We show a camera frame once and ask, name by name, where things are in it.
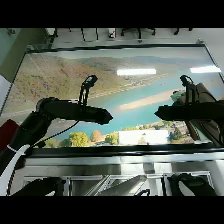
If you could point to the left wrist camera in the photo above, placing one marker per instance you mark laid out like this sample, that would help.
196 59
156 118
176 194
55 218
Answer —
90 80

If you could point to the silver frame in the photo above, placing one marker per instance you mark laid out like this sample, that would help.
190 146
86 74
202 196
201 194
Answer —
133 160

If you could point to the black office chair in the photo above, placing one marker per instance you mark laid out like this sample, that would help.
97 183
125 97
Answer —
138 31
182 30

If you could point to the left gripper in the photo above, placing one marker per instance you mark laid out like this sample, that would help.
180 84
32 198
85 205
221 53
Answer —
98 115

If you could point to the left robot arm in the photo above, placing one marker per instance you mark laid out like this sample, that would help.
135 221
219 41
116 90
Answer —
33 128

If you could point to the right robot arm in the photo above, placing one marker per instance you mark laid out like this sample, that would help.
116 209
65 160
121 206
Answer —
210 111

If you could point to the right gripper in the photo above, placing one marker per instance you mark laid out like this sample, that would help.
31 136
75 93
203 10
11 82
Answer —
173 113

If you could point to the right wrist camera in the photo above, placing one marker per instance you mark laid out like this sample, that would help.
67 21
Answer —
185 80

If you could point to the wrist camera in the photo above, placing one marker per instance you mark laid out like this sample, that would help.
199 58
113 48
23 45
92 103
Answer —
90 80
185 80

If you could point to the red garment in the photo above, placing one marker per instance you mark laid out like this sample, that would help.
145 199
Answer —
8 133

